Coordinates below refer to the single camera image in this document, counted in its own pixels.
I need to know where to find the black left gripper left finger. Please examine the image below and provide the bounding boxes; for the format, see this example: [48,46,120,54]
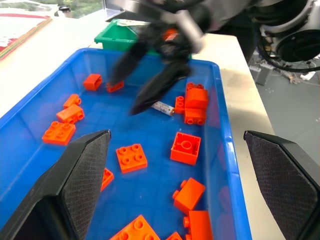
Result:
[0,129,112,240]

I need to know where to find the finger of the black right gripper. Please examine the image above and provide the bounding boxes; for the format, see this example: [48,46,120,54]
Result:
[128,59,192,117]
[108,41,151,86]

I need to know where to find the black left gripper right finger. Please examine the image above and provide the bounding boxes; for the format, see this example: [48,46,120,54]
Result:
[243,130,320,240]

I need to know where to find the green plastic bin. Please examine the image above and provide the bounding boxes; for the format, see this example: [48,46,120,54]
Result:
[94,18,193,60]

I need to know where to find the blue plastic bin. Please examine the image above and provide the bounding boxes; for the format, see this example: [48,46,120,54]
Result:
[0,47,252,240]

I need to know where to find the white AA battery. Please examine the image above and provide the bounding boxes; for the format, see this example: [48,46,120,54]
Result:
[150,100,176,117]

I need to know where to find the orange toy brick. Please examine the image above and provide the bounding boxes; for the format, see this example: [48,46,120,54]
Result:
[106,80,125,94]
[184,107,207,125]
[41,121,77,147]
[174,96,186,115]
[183,210,214,240]
[55,104,85,125]
[165,231,183,240]
[109,214,161,240]
[83,73,103,91]
[172,177,207,215]
[186,82,205,91]
[62,93,82,110]
[115,143,148,174]
[184,88,209,111]
[100,167,115,193]
[170,131,202,166]

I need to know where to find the black lidded cup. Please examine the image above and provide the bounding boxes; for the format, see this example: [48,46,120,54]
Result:
[57,5,74,19]

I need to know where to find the grey box on floor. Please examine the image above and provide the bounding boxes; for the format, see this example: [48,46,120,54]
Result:
[254,63,272,86]

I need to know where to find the white power strip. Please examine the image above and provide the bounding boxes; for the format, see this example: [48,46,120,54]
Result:
[299,71,317,81]

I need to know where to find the red-edged white mat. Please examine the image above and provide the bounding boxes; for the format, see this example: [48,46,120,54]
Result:
[0,13,53,61]

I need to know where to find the silver robot torso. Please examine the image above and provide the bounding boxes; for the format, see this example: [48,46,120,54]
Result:
[249,0,320,63]

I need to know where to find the black cable bundle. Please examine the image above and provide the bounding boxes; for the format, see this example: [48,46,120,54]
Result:
[257,37,320,81]

